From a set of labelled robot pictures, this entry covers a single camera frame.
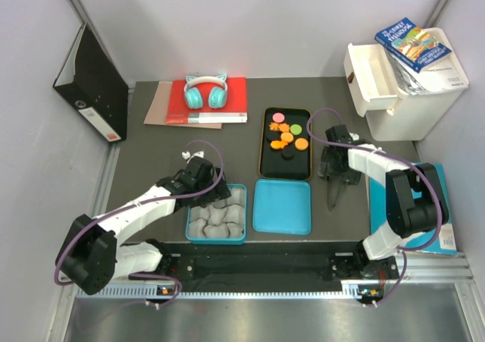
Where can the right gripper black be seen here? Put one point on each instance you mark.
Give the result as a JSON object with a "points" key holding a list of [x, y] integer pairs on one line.
{"points": [[351, 177]]}

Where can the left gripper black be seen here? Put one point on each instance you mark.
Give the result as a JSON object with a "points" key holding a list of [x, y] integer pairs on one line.
{"points": [[220, 192]]}

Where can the black round cookie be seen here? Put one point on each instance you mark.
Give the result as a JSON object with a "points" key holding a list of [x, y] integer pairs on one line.
{"points": [[271, 136], [288, 153]]}

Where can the orange round cookie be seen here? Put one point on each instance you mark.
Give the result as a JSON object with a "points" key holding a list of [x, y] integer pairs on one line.
{"points": [[301, 144], [286, 137]]}

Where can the orange fish cookie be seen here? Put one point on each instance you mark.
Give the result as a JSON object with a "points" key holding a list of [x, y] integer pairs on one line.
{"points": [[278, 144]]}

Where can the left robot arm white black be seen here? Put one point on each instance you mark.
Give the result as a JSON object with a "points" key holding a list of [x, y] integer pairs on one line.
{"points": [[95, 251]]}

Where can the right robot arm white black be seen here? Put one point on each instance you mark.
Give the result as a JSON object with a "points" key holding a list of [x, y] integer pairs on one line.
{"points": [[414, 199]]}

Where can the teal cookie tin box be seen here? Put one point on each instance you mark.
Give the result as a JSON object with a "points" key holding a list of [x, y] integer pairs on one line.
{"points": [[220, 223]]}

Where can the teal tin lid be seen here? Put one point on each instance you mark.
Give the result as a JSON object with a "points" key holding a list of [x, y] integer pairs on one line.
{"points": [[282, 207]]}

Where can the black cookie tray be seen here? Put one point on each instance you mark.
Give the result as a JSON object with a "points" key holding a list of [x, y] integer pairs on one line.
{"points": [[271, 163]]}

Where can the green round cookie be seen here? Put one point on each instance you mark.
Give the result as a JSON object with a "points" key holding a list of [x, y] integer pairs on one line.
{"points": [[295, 129]]}

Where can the brown cardboard folder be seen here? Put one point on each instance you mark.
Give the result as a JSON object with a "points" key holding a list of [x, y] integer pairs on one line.
{"points": [[157, 112]]}

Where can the red book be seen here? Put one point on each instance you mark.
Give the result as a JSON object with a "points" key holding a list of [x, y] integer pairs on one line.
{"points": [[234, 112]]}

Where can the orange flower cookie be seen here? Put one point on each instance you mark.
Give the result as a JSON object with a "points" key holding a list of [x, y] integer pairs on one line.
{"points": [[274, 126], [284, 127]]}

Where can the teal cat ear headphones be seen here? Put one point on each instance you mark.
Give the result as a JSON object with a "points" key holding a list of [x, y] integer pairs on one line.
{"points": [[210, 90]]}

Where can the white drawer unit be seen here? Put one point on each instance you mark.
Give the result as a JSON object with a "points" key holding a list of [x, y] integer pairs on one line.
{"points": [[393, 114]]}

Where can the pink round cookie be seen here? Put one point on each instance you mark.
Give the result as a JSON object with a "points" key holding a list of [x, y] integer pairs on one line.
{"points": [[278, 117]]}

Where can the blue folder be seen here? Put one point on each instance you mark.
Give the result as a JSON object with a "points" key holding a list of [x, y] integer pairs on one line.
{"points": [[444, 244]]}

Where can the white booklet stack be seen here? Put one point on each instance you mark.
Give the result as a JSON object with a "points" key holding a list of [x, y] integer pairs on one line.
{"points": [[438, 78]]}

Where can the blue paperback book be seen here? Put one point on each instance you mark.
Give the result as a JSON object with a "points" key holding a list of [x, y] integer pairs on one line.
{"points": [[413, 46]]}

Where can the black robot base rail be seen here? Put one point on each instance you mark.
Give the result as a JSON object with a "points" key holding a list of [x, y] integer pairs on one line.
{"points": [[279, 266]]}

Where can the black ring binder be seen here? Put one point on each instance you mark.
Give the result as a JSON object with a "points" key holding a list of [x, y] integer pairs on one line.
{"points": [[89, 82]]}

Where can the grey cable duct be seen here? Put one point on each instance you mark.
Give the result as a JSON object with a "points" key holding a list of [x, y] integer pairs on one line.
{"points": [[163, 292]]}

